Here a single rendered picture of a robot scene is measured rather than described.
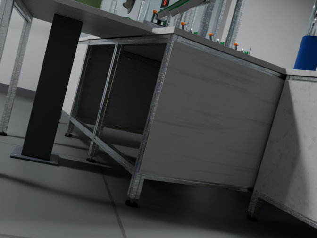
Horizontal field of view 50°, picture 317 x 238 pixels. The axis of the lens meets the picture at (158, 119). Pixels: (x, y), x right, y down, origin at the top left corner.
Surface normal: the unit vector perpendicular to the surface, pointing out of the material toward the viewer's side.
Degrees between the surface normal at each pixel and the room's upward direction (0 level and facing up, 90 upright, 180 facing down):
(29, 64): 90
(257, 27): 90
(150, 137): 90
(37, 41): 90
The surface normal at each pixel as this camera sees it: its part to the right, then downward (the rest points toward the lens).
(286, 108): -0.86, -0.19
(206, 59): 0.44, 0.18
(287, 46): 0.26, 0.14
